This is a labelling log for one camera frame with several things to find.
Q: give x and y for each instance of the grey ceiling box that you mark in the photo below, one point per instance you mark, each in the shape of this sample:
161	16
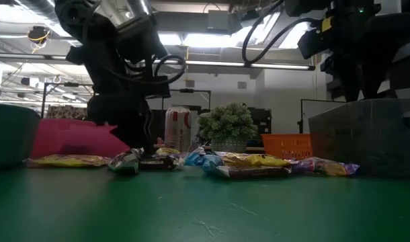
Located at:
218	20

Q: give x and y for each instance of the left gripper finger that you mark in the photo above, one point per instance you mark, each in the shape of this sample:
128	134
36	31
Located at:
149	134
127	136

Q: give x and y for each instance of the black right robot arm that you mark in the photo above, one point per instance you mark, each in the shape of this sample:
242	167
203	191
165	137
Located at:
400	37

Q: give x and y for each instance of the purple candy packet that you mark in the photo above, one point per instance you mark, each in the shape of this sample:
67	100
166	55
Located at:
326	167

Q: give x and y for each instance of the black cabinet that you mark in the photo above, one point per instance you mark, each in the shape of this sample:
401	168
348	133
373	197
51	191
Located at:
262	121

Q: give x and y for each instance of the green table mat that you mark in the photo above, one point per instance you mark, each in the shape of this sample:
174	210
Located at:
205	208

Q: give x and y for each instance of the yellow Sour Patch packet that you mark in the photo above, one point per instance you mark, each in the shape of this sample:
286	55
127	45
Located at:
258	159
167	151
67	161

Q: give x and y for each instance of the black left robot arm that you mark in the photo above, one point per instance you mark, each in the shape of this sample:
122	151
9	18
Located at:
101	33

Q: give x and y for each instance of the whiteboard on black stand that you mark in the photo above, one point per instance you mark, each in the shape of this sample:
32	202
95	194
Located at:
322	116

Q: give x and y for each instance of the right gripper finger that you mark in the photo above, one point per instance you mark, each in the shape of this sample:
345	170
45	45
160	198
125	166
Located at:
347	80
371	80

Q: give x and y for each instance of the red plastic bin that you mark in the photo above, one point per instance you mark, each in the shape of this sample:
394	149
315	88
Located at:
64	138

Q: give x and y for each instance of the orange plastic basket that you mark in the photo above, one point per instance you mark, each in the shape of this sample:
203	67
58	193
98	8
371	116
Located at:
285	146

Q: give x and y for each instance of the silver soda can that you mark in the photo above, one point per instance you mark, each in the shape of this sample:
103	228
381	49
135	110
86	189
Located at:
178	127

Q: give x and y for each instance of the teal plastic bin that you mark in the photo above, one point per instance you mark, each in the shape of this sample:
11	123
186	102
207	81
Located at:
11	134

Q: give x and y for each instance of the blue lollipop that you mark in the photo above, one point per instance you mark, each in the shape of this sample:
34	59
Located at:
208	163

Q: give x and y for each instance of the patterned hanging cloth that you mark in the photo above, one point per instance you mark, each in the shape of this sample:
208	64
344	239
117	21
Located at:
64	112

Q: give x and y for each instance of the grey translucent plastic bin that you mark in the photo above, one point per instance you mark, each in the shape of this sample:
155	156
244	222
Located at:
359	141

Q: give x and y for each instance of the brown Hershey's chocolate bar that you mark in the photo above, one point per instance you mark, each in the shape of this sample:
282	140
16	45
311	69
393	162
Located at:
124	163
252	172
156	162

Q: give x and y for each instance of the long ceiling light strip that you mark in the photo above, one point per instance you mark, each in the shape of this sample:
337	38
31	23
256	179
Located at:
218	63

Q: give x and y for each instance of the black frame stand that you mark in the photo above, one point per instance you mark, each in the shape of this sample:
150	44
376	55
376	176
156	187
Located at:
191	90
57	84

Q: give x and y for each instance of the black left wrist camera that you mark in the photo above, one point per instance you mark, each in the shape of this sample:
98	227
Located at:
159	86

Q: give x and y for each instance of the artificial plant in pot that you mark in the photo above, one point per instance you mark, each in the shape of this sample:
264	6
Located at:
226	124

